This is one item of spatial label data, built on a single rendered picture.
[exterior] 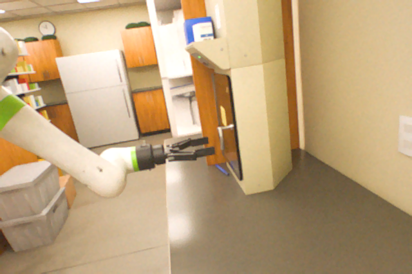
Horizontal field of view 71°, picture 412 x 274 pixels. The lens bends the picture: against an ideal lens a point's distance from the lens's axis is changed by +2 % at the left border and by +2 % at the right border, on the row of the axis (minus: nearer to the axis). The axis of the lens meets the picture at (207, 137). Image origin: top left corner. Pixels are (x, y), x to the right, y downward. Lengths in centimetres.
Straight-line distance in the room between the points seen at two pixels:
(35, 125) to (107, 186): 26
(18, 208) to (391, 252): 279
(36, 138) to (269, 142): 74
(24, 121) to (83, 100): 518
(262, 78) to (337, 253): 57
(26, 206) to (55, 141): 216
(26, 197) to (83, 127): 336
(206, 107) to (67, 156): 69
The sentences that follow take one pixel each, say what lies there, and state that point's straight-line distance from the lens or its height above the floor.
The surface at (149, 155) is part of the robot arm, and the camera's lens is 102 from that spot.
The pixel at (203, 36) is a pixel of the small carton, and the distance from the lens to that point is 105.
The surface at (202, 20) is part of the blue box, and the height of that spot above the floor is 159.
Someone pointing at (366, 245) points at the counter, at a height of 94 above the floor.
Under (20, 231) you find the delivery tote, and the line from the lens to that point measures 316.
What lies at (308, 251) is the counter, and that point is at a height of 94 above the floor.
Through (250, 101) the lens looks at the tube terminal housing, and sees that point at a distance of 101.
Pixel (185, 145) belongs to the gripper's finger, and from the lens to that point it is 111.
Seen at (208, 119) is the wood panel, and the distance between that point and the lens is 136.
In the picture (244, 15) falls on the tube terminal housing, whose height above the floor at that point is 157.
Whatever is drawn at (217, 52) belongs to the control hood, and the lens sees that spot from 97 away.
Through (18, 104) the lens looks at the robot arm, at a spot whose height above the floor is 141.
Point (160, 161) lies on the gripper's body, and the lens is 103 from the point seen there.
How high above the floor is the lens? 147
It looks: 16 degrees down
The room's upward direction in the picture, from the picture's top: 9 degrees counter-clockwise
